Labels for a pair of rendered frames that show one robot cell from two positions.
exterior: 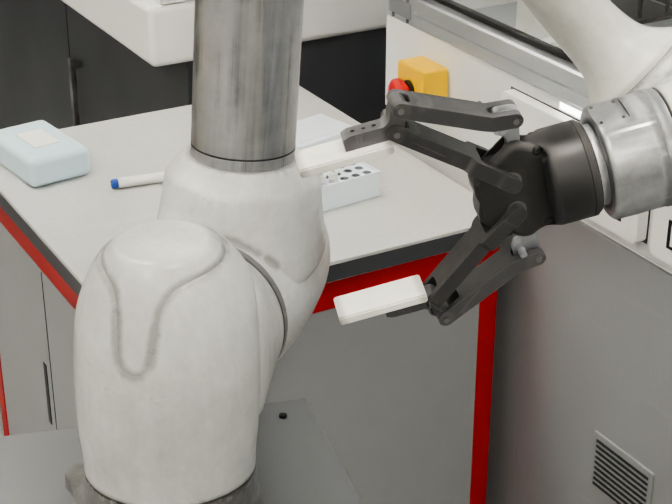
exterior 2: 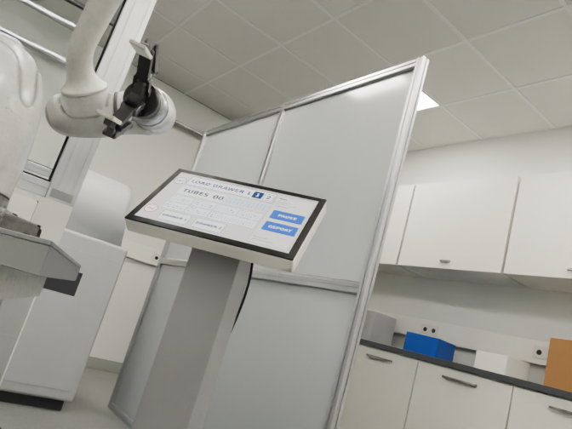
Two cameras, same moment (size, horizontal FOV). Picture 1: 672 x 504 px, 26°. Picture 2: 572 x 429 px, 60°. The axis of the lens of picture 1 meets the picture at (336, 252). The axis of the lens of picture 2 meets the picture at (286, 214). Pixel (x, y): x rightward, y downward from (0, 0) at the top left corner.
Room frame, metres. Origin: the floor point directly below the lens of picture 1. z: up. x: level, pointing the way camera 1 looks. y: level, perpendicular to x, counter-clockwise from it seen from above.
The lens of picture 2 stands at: (0.62, 0.82, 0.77)
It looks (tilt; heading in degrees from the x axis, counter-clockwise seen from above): 13 degrees up; 272
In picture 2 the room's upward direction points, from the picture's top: 17 degrees clockwise
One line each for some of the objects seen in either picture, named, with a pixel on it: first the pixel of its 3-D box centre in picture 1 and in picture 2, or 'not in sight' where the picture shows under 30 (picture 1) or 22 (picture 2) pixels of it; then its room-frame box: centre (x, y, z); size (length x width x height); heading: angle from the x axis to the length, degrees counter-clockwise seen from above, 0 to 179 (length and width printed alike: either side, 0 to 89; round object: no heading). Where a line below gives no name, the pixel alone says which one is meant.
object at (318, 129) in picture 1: (308, 135); not in sight; (2.08, 0.04, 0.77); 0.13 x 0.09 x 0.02; 132
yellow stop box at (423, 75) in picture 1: (420, 87); not in sight; (2.00, -0.12, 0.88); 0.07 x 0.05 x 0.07; 29
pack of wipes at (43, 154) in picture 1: (38, 152); not in sight; (1.98, 0.44, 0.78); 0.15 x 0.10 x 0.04; 36
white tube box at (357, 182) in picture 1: (327, 183); not in sight; (1.87, 0.01, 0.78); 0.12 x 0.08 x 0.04; 125
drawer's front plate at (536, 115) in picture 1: (570, 162); not in sight; (1.72, -0.30, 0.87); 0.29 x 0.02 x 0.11; 29
